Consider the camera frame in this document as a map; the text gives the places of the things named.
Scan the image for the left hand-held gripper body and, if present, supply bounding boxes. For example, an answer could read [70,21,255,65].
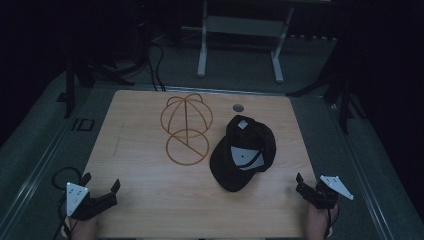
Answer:
[65,181,119,222]

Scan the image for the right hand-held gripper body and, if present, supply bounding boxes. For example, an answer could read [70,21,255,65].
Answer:
[296,174,355,210]

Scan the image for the person's right hand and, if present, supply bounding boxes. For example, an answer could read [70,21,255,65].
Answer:
[306,202,340,240]

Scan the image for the person's left hand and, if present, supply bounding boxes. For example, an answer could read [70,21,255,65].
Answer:
[65,214,100,240]

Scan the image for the black baseball cap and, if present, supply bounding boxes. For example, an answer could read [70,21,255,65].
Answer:
[209,114,277,193]

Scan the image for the black stand with legs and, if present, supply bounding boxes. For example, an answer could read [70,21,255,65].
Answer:
[56,49,149,120]
[286,66,368,136]

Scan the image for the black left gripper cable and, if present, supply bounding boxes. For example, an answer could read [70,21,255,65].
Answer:
[51,166,83,240]

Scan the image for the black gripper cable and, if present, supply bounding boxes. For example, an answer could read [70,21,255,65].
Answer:
[51,166,83,240]
[323,204,340,240]

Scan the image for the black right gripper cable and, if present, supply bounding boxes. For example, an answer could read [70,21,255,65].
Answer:
[323,204,340,240]

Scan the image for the gold wire hat stand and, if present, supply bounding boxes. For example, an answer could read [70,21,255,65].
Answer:
[160,93,214,167]

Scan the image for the black floor cables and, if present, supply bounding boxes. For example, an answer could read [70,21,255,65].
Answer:
[146,41,167,92]

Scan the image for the white metal frame stand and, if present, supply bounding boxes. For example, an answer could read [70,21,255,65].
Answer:
[180,0,334,85]

